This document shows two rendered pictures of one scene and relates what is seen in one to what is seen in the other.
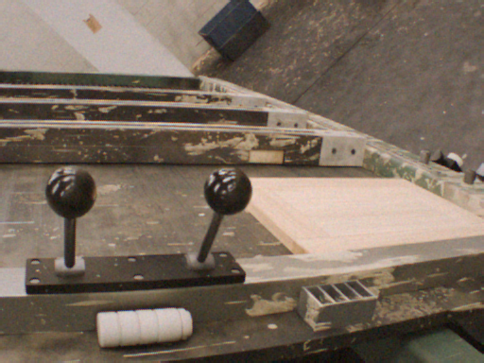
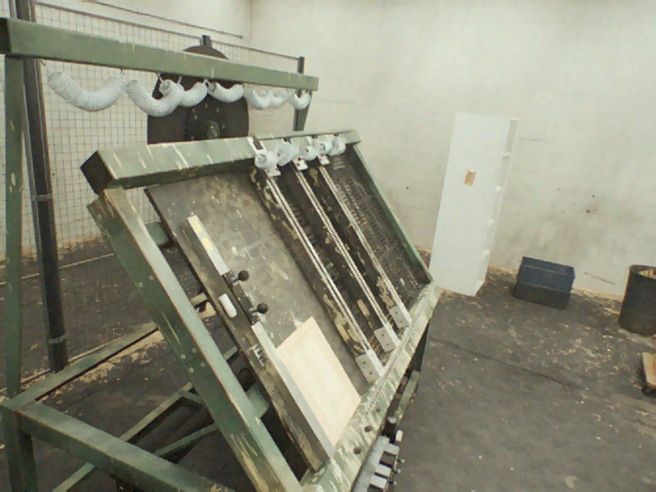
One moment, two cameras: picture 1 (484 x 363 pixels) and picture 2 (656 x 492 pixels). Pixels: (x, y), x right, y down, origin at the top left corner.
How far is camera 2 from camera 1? 1.16 m
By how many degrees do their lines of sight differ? 23
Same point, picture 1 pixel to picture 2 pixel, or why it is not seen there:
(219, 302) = (243, 322)
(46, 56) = (439, 153)
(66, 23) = (459, 159)
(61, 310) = (222, 285)
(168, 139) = (323, 286)
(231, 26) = (540, 279)
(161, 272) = (243, 304)
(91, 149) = (302, 259)
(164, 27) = (515, 226)
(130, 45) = (471, 215)
